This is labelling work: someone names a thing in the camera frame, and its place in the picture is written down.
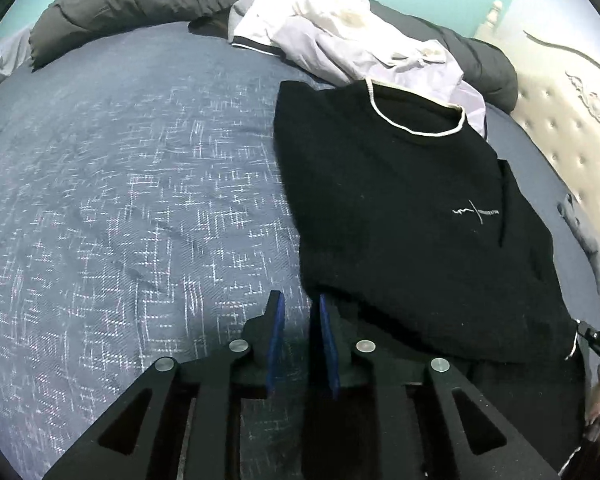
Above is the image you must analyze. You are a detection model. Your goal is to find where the blue-grey patterned bed sheet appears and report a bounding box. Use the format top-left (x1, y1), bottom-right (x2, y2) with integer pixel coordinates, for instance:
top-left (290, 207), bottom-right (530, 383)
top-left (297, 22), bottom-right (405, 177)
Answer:
top-left (0, 20), bottom-right (600, 480)

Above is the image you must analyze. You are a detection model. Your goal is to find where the light grey jacket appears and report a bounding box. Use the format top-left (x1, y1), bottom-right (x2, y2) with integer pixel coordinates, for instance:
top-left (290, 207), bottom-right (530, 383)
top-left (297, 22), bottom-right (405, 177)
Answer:
top-left (227, 0), bottom-right (489, 142)

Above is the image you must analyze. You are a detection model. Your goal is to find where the cream bedpost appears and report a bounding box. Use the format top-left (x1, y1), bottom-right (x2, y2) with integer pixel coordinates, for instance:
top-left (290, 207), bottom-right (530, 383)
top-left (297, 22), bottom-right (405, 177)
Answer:
top-left (484, 0), bottom-right (504, 32)

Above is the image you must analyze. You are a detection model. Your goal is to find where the cream tufted headboard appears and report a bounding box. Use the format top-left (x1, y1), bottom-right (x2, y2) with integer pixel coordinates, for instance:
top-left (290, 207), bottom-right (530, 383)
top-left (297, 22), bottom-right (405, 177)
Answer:
top-left (472, 29), bottom-right (600, 303)

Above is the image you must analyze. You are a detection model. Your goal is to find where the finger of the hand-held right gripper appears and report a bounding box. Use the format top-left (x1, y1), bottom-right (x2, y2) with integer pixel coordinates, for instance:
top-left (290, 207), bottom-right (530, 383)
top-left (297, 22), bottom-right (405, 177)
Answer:
top-left (576, 319), bottom-right (600, 357)

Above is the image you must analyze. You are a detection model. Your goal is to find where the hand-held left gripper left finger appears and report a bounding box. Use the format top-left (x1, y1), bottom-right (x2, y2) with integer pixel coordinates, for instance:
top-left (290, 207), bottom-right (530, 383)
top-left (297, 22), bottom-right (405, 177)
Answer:
top-left (42, 290), bottom-right (287, 480)

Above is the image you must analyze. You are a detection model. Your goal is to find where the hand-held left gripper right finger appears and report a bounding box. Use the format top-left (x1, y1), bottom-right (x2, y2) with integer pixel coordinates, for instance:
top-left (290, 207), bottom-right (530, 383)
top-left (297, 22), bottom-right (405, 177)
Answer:
top-left (318, 292), bottom-right (562, 480)

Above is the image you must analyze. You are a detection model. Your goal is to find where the black sweater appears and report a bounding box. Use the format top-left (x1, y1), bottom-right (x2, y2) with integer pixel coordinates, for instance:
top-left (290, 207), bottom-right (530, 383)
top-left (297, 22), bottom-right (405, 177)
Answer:
top-left (273, 77), bottom-right (589, 480)

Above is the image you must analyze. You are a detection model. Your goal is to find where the white garment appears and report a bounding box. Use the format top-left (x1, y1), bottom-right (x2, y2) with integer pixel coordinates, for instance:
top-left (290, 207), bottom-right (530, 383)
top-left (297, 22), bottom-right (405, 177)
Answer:
top-left (250, 0), bottom-right (452, 67)

